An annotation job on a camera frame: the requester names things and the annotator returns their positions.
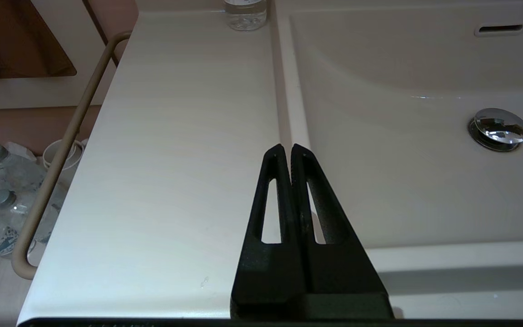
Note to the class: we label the white ceramic sink basin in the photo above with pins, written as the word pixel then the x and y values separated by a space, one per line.
pixel 402 181

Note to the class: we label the clear empty plastic bottle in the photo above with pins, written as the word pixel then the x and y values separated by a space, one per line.
pixel 245 16

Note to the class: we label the chrome drain stopper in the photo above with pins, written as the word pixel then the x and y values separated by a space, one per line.
pixel 500 129

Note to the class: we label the white mug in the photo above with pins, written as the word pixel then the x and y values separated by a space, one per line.
pixel 55 150

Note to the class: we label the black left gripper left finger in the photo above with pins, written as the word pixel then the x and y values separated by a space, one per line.
pixel 266 272

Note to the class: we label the brown wall pocket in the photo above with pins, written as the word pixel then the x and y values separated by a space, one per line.
pixel 12 41

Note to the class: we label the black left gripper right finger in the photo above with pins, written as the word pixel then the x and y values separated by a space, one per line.
pixel 343 277

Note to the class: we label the beige towel rail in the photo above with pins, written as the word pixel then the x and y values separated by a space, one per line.
pixel 61 159

